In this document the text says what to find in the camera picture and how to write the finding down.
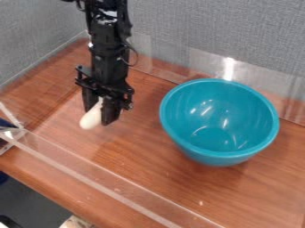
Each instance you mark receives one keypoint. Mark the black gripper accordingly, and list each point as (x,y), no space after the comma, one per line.
(104,81)

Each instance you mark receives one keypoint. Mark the white and brown toy mushroom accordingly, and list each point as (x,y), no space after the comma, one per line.
(92,119)

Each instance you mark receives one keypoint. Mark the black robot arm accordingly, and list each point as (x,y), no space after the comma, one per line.
(109,25)

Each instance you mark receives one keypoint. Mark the blue plastic bowl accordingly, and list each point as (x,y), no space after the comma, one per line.
(220,121)

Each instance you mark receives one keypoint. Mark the clear acrylic barrier wall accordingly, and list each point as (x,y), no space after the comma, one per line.
(121,175)

